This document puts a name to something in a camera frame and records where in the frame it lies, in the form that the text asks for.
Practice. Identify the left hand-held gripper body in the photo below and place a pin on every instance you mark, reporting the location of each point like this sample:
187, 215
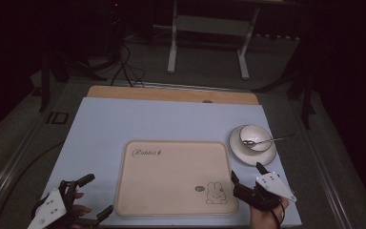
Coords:
49, 208

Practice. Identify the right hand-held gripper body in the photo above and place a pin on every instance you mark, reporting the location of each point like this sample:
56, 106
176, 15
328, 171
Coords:
268, 191

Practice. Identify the white saucer with dark rim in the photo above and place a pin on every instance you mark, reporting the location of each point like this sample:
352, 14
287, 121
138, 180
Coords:
251, 158

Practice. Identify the metal spoon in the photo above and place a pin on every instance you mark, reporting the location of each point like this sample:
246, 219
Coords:
278, 139

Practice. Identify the white cup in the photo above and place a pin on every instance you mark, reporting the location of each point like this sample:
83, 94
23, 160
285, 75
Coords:
257, 132

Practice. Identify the person's left hand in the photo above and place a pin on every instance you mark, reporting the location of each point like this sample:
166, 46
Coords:
80, 210

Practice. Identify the person's right hand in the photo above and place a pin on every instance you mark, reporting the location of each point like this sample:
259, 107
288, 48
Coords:
265, 219

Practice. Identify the beige tray with rabbit print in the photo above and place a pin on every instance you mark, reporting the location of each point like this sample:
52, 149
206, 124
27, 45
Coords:
171, 178

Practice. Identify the light blue table mat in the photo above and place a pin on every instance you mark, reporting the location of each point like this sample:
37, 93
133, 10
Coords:
124, 120

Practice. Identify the black metal stand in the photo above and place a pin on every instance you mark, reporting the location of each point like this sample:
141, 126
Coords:
305, 95
46, 82

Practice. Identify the wooden table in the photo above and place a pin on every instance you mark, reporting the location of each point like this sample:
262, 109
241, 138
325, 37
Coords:
171, 94

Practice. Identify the aluminium floor rail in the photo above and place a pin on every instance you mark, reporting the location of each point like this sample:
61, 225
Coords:
6, 178
325, 178
184, 86

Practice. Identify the black square floor bracket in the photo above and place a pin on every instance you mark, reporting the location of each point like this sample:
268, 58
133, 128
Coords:
57, 118

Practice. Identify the white metal stand frame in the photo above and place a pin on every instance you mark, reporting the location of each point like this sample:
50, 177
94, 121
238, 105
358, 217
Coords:
172, 47

